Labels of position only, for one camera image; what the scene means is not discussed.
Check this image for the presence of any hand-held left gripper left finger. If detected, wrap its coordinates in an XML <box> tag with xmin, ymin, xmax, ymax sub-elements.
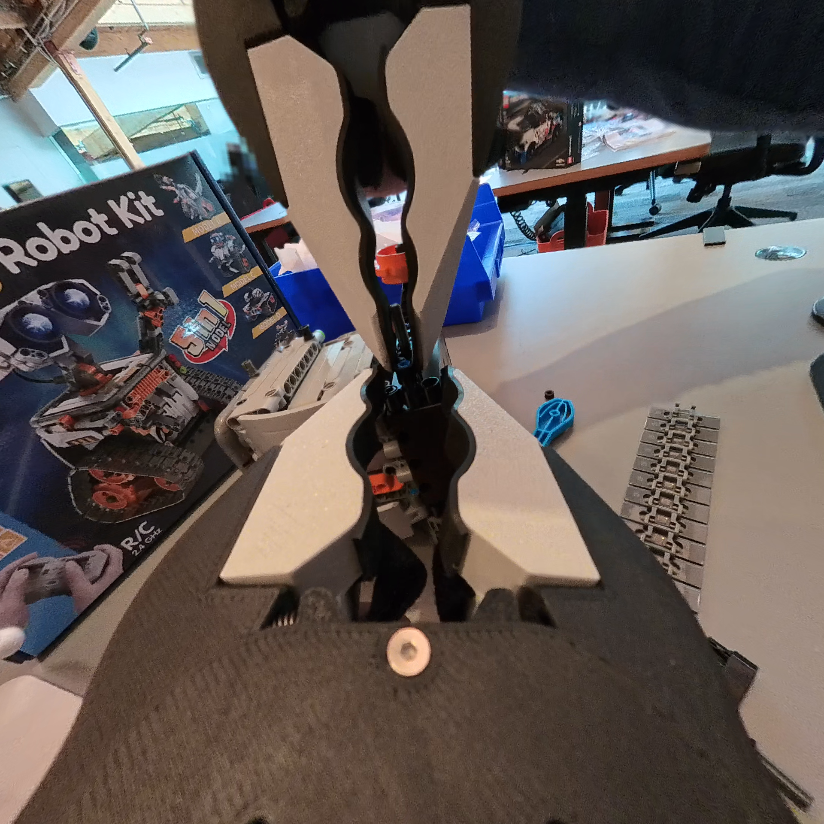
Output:
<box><xmin>219</xmin><ymin>374</ymin><xmax>374</xmax><ymax>616</ymax></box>

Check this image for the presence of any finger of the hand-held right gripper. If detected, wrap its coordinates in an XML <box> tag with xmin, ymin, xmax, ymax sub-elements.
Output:
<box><xmin>387</xmin><ymin>4</ymin><xmax>475</xmax><ymax>364</ymax></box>
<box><xmin>248</xmin><ymin>36</ymin><xmax>391</xmax><ymax>372</ymax></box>

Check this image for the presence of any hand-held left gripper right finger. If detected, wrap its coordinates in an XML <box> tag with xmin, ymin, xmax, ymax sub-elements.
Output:
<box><xmin>438</xmin><ymin>374</ymin><xmax>601</xmax><ymax>616</ymax></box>

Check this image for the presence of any teal plastic wrench tool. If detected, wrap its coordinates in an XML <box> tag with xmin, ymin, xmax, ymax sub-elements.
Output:
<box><xmin>535</xmin><ymin>397</ymin><xmax>576</xmax><ymax>448</ymax></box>

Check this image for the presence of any blue plastic bin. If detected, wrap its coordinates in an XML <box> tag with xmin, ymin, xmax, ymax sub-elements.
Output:
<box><xmin>268</xmin><ymin>181</ymin><xmax>506</xmax><ymax>342</ymax></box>

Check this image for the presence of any grey toy robot vehicle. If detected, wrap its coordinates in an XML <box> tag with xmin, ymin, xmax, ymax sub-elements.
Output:
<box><xmin>213</xmin><ymin>329</ymin><xmax>464</xmax><ymax>542</ymax></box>

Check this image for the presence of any dark toy box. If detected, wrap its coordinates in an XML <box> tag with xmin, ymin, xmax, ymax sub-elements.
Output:
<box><xmin>496</xmin><ymin>97</ymin><xmax>583</xmax><ymax>171</ymax></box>

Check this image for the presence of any wooden side table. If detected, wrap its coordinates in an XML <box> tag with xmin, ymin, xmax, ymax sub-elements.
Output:
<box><xmin>490</xmin><ymin>123</ymin><xmax>712</xmax><ymax>207</ymax></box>

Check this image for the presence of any orange chair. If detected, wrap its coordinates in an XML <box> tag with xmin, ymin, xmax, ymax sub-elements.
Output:
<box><xmin>535</xmin><ymin>200</ymin><xmax>609</xmax><ymax>252</ymax></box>

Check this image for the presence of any robot kit box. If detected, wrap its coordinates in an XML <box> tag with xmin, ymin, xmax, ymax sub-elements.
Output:
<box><xmin>0</xmin><ymin>152</ymin><xmax>303</xmax><ymax>660</ymax></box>

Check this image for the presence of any black swivel chair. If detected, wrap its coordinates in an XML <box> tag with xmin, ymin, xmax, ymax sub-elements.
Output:
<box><xmin>683</xmin><ymin>136</ymin><xmax>824</xmax><ymax>245</ymax></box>

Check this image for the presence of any grey track chain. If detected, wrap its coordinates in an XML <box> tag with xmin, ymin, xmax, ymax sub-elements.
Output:
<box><xmin>621</xmin><ymin>406</ymin><xmax>722</xmax><ymax>612</ymax></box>

